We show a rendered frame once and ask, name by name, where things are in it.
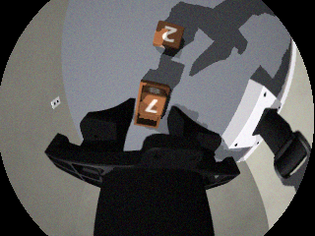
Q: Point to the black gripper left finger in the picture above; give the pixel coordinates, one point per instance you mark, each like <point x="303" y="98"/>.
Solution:
<point x="106" y="130"/>

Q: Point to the orange-brown digit cube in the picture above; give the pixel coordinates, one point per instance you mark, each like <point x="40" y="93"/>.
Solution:
<point x="152" y="101"/>
<point x="168" y="35"/>

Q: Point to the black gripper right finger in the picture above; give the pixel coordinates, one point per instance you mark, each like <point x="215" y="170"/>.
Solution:
<point x="178" y="123"/>

